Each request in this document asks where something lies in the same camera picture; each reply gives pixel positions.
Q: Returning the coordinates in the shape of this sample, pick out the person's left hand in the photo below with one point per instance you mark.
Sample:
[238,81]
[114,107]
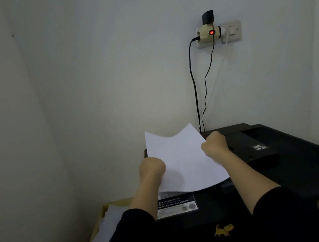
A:
[151,168]

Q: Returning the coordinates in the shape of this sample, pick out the person's right hand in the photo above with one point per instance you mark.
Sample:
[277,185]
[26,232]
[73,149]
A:
[216,145]

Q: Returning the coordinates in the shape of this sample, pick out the person's left fingers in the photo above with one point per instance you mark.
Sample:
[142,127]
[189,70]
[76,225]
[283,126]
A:
[161,166]

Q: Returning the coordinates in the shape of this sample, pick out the person's right fingers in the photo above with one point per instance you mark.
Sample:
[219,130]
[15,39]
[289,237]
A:
[206,147]

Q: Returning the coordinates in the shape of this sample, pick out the white paper sheet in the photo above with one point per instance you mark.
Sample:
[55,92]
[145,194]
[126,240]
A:
[184,158]

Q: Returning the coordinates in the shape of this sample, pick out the person's right forearm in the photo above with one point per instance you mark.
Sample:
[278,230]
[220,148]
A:
[261,193]

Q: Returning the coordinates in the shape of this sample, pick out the person's left forearm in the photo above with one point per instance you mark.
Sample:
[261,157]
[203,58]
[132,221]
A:
[134,222]

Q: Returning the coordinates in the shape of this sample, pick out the black and white label sticker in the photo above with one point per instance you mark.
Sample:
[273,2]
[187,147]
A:
[176,207]

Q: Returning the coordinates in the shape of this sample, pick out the small white printer sticker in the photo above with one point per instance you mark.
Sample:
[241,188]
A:
[259,147]

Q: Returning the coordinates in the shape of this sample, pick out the yellow cat sticker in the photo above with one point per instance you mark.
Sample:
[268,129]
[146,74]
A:
[223,230]

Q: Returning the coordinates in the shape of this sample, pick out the white paper in box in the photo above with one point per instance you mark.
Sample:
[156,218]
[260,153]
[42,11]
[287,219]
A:
[105,230]

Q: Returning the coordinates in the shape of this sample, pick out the black printer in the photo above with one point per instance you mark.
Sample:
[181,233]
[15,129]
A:
[303,168]

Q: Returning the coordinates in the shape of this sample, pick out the cream multi-plug adapter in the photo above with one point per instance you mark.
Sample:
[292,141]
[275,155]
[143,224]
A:
[204,33]

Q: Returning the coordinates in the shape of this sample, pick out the white plug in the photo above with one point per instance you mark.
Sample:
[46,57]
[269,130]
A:
[222,30]

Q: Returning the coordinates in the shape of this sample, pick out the black charger plug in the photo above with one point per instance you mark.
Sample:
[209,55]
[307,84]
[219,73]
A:
[208,17]

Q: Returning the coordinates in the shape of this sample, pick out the white wall socket plate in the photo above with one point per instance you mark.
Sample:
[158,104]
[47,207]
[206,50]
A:
[234,31]

